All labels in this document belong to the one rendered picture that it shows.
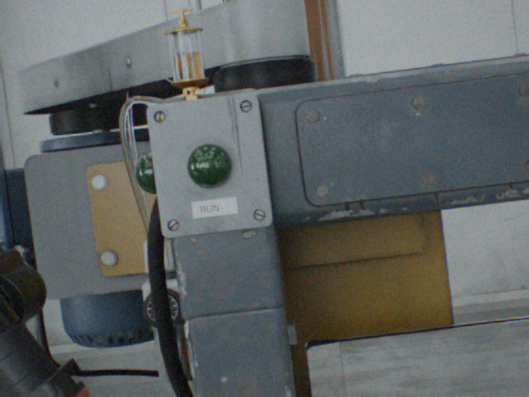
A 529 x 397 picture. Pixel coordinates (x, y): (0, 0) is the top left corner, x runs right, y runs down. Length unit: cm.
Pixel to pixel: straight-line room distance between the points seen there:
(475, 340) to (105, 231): 43
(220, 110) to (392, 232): 34
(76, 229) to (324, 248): 30
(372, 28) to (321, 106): 523
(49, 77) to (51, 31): 494
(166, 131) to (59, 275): 49
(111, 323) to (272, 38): 46
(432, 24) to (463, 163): 527
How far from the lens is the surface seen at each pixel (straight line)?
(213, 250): 72
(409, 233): 97
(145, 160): 69
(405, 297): 103
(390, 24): 596
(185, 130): 67
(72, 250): 113
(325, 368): 89
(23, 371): 89
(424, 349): 90
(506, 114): 74
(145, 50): 96
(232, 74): 84
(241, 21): 84
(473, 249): 603
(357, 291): 102
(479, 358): 91
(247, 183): 67
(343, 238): 97
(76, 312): 119
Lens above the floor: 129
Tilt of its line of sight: 3 degrees down
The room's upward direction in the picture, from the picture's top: 7 degrees counter-clockwise
